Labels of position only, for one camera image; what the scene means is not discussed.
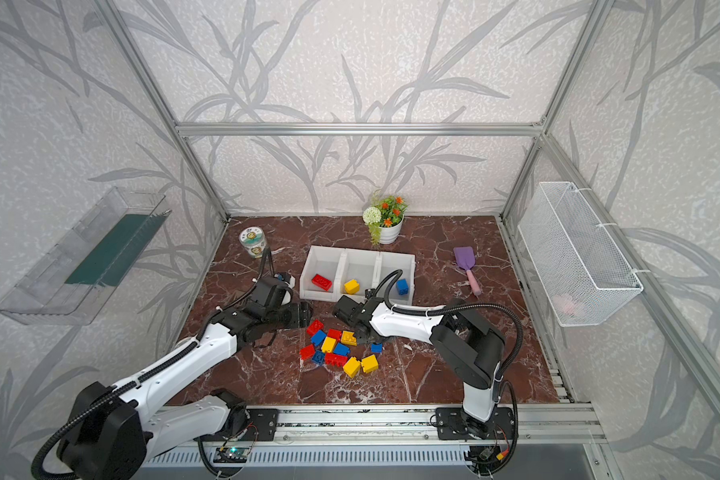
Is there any yellow lego brick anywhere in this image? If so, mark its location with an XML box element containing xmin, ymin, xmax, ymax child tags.
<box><xmin>344</xmin><ymin>279</ymin><xmax>360</xmax><ymax>295</ymax></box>
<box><xmin>343</xmin><ymin>357</ymin><xmax>362</xmax><ymax>378</ymax></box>
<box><xmin>321</xmin><ymin>337</ymin><xmax>338</xmax><ymax>353</ymax></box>
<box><xmin>361</xmin><ymin>355</ymin><xmax>379</xmax><ymax>373</ymax></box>
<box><xmin>340</xmin><ymin>331</ymin><xmax>357</xmax><ymax>346</ymax></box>

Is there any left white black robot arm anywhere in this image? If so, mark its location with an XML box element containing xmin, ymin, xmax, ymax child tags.
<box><xmin>30</xmin><ymin>249</ymin><xmax>312</xmax><ymax>479</ymax></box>

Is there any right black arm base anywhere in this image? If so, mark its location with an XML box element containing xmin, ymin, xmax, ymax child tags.
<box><xmin>429</xmin><ymin>406</ymin><xmax>519</xmax><ymax>442</ymax></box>

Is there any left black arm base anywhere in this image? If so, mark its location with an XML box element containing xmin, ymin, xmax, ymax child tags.
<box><xmin>197</xmin><ymin>389</ymin><xmax>279</xmax><ymax>442</ymax></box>

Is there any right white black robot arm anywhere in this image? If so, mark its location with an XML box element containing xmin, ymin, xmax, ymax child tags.
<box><xmin>332</xmin><ymin>269</ymin><xmax>523</xmax><ymax>427</ymax></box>

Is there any middle white bin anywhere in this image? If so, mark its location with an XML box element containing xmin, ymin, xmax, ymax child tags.
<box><xmin>334</xmin><ymin>249</ymin><xmax>379</xmax><ymax>303</ymax></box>

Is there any white bin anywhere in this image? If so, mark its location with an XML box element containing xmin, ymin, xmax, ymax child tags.
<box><xmin>334</xmin><ymin>249</ymin><xmax>379</xmax><ymax>303</ymax></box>
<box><xmin>299</xmin><ymin>245</ymin><xmax>343</xmax><ymax>302</ymax></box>
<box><xmin>375</xmin><ymin>252</ymin><xmax>416</xmax><ymax>306</ymax></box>

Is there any left white bin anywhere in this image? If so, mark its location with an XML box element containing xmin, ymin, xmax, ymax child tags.
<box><xmin>299</xmin><ymin>245</ymin><xmax>343</xmax><ymax>302</ymax></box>

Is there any red flat lego brick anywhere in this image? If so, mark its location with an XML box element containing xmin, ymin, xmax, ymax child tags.
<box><xmin>325</xmin><ymin>353</ymin><xmax>348</xmax><ymax>367</ymax></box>

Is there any blue lego brick low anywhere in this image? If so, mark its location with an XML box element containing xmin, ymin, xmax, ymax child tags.
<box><xmin>311</xmin><ymin>351</ymin><xmax>325</xmax><ymax>365</ymax></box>

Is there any right white bin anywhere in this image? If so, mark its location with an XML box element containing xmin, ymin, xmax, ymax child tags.
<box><xmin>375</xmin><ymin>252</ymin><xmax>416</xmax><ymax>306</ymax></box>

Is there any white potted flower plant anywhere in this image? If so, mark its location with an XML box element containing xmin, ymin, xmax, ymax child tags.
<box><xmin>362</xmin><ymin>190</ymin><xmax>408</xmax><ymax>246</ymax></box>

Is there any purple pink scoop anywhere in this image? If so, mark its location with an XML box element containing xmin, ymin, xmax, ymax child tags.
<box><xmin>453</xmin><ymin>247</ymin><xmax>482</xmax><ymax>296</ymax></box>

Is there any green circuit board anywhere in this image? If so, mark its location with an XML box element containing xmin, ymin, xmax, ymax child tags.
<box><xmin>212</xmin><ymin>447</ymin><xmax>251</xmax><ymax>465</ymax></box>

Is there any green mat in shelf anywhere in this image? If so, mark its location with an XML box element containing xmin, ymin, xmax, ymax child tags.
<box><xmin>65</xmin><ymin>214</ymin><xmax>164</xmax><ymax>287</ymax></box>

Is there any pink item in basket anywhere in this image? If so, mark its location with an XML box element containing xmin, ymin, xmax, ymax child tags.
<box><xmin>553</xmin><ymin>294</ymin><xmax>582</xmax><ymax>317</ymax></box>

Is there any clear plastic wall shelf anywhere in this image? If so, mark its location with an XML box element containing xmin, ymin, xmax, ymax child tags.
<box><xmin>0</xmin><ymin>187</ymin><xmax>171</xmax><ymax>326</ymax></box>

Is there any aluminium front rail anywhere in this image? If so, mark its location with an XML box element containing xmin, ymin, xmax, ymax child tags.
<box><xmin>143</xmin><ymin>400</ymin><xmax>606</xmax><ymax>456</ymax></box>

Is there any white wire mesh basket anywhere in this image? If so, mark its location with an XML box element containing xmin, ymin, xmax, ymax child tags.
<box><xmin>519</xmin><ymin>181</ymin><xmax>643</xmax><ymax>327</ymax></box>

